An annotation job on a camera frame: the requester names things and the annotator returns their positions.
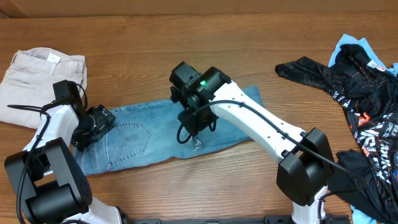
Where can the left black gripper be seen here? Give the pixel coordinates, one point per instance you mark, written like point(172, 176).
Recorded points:
point(103, 118)

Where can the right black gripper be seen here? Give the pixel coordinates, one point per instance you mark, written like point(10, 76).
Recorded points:
point(194, 127)

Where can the light blue denim jeans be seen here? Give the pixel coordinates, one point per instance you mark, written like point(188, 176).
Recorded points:
point(146, 133)

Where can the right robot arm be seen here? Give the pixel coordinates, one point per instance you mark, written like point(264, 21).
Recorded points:
point(305, 161)

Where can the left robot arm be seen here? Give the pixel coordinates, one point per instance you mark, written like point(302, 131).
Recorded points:
point(49, 184)

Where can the folded beige trousers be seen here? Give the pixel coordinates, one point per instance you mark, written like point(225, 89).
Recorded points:
point(29, 81)

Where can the light blue cloth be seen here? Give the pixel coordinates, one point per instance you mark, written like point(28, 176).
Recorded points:
point(347, 39)

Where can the black printed t-shirt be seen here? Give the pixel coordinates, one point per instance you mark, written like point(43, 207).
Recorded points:
point(368, 96)

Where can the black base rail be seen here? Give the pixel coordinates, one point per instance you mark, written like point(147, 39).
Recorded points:
point(217, 221)

